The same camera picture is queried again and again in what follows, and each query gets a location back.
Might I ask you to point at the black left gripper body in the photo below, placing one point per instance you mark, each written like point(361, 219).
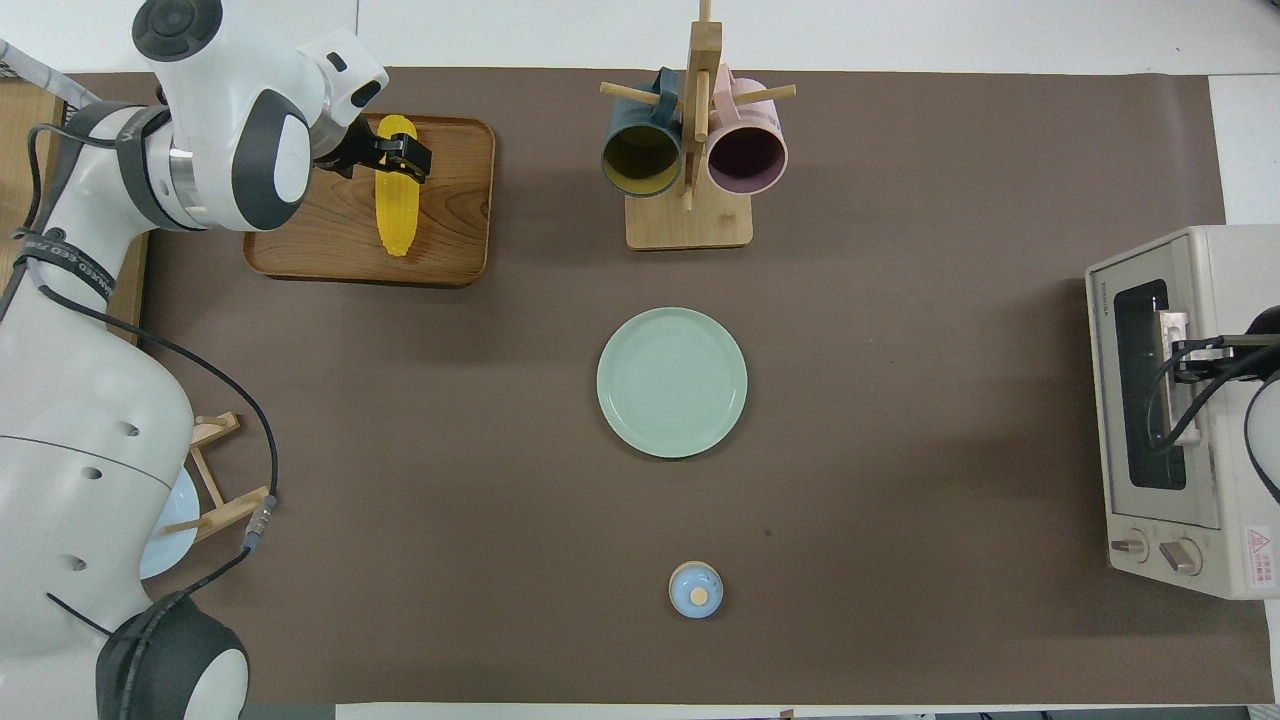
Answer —
point(345, 150)

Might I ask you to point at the brown table mat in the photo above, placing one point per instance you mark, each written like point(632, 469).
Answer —
point(850, 400)

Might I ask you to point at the wooden serving tray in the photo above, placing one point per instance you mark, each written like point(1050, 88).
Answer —
point(440, 220)

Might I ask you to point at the dark blue mug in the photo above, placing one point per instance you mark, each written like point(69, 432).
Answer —
point(640, 160)

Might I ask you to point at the light blue plate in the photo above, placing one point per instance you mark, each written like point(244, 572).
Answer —
point(170, 545)

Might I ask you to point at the wooden plate rack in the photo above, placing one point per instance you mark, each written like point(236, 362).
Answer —
point(215, 470)

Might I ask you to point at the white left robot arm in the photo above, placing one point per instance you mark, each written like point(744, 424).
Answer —
point(80, 450)

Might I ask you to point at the yellow corn cob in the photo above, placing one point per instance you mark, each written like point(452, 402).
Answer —
point(397, 215)

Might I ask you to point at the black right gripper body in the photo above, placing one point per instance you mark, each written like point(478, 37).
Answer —
point(1266, 325)

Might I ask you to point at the pale green plate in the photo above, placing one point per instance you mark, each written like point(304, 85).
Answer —
point(672, 383)

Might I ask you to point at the beige toaster oven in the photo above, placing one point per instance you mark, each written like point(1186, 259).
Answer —
point(1240, 500)

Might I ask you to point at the wooden step shelf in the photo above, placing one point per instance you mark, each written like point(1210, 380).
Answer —
point(25, 180)

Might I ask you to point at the pink mug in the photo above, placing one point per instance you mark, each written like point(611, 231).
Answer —
point(747, 160)

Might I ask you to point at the wooden mug tree stand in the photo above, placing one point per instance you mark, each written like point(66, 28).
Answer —
point(690, 215)

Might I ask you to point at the silver oven knob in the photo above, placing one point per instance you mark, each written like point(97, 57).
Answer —
point(1129, 545)
point(1181, 555)

